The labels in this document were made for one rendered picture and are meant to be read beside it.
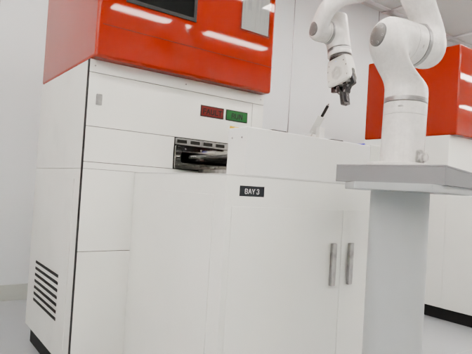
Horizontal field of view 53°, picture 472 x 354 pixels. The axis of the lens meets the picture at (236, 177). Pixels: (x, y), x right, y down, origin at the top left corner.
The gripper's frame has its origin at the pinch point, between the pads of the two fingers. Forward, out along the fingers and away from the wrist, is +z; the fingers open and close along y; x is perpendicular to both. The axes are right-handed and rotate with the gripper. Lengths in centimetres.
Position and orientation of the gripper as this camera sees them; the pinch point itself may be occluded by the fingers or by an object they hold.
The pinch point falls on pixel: (344, 99)
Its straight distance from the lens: 171.0
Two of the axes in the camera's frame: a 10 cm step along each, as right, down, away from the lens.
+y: 5.9, -1.9, -7.9
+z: 0.6, 9.8, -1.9
